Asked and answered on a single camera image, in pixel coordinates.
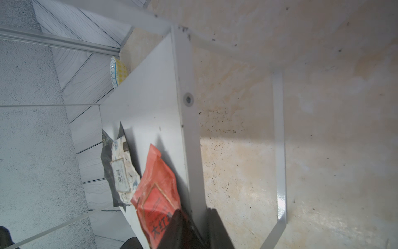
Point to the small patterned bowl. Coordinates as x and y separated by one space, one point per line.
118 72

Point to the left metal frame post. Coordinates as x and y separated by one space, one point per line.
21 35

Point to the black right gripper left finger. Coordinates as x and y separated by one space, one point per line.
180 234

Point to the white tea bag lower shelf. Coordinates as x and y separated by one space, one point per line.
125 175

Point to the white two-tier shelf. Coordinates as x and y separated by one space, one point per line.
163 85

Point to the green black bag shelf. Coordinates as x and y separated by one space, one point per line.
106 158

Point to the red tea bag shelf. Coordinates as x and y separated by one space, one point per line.
156 198

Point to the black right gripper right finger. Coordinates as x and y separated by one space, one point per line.
218 235

